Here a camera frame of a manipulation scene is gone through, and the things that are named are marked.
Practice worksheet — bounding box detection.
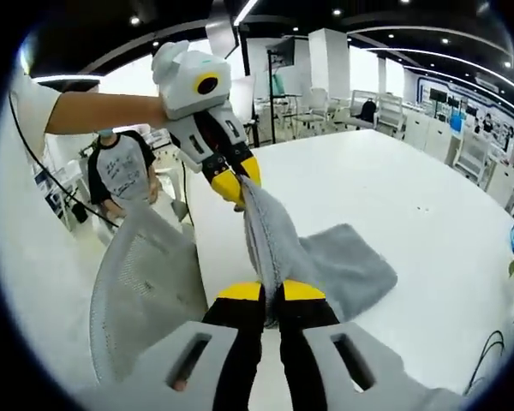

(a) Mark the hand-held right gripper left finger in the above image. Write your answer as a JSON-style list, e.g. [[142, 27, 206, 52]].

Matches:
[[89, 281, 266, 411]]

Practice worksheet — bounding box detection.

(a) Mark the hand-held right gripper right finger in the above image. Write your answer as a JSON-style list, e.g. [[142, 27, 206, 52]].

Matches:
[[278, 280, 433, 411]]

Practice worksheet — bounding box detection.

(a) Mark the grey towel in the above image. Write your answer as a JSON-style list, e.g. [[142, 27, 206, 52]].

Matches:
[[239, 175, 398, 331]]

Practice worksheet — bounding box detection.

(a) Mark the black monitor stand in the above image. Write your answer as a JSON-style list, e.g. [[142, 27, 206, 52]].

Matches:
[[266, 36, 297, 145]]

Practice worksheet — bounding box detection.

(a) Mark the grey mesh office chair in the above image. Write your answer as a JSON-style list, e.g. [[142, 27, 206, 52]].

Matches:
[[87, 201, 210, 382]]

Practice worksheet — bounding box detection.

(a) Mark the black jacket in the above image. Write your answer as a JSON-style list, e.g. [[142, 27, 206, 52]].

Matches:
[[359, 98, 379, 126]]

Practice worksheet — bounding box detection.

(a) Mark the person's white shirt sleeve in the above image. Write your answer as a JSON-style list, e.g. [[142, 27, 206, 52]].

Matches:
[[6, 70, 63, 149]]

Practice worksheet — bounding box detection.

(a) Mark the white table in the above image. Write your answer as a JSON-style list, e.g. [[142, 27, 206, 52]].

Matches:
[[183, 128, 514, 395]]

